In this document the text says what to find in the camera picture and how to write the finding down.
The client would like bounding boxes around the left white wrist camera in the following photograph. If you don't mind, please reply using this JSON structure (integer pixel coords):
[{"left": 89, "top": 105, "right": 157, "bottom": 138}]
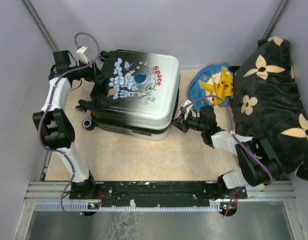
[{"left": 76, "top": 46, "right": 91, "bottom": 64}]

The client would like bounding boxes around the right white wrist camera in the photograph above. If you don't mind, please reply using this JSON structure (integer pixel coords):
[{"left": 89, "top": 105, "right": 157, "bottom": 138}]
[{"left": 180, "top": 99, "right": 193, "bottom": 120}]

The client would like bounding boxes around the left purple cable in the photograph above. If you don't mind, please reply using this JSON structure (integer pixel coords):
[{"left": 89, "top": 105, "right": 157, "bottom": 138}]
[{"left": 37, "top": 31, "right": 100, "bottom": 218}]

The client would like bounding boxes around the purple cable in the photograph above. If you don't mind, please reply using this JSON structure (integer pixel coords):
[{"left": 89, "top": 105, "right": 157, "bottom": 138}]
[
  {"left": 182, "top": 94, "right": 274, "bottom": 218},
  {"left": 37, "top": 31, "right": 100, "bottom": 218}
]

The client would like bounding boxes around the black suitcase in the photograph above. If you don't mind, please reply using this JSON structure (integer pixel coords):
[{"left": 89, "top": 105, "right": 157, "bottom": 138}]
[{"left": 75, "top": 49, "right": 180, "bottom": 141}]

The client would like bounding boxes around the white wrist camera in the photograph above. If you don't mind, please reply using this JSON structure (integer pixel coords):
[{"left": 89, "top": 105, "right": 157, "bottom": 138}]
[
  {"left": 180, "top": 99, "right": 193, "bottom": 120},
  {"left": 76, "top": 46, "right": 91, "bottom": 64}
]

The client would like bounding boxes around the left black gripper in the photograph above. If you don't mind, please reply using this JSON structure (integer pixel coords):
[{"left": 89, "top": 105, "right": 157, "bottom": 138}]
[{"left": 70, "top": 57, "right": 109, "bottom": 84}]

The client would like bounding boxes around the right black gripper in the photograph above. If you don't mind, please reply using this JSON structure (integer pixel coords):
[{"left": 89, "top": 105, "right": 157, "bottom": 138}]
[{"left": 170, "top": 109, "right": 205, "bottom": 134}]

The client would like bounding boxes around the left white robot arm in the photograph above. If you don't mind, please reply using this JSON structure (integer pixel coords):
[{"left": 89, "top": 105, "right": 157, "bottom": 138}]
[{"left": 32, "top": 50, "right": 105, "bottom": 199}]

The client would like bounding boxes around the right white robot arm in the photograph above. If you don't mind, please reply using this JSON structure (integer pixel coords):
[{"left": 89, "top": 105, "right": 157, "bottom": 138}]
[{"left": 171, "top": 103, "right": 283, "bottom": 199}]

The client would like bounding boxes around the light blue Pikachu shirt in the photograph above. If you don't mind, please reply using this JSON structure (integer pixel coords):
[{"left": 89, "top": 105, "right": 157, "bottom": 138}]
[{"left": 187, "top": 62, "right": 234, "bottom": 112}]

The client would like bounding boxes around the black flower pattern blanket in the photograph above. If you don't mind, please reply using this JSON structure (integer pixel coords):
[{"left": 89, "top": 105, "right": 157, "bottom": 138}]
[{"left": 230, "top": 36, "right": 308, "bottom": 181}]

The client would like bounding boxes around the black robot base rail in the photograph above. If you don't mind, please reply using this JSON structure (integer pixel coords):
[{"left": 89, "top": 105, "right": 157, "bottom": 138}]
[{"left": 69, "top": 181, "right": 235, "bottom": 208}]

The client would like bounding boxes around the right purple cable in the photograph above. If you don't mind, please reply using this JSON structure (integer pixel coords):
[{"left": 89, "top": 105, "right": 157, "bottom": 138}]
[{"left": 182, "top": 94, "right": 274, "bottom": 218}]

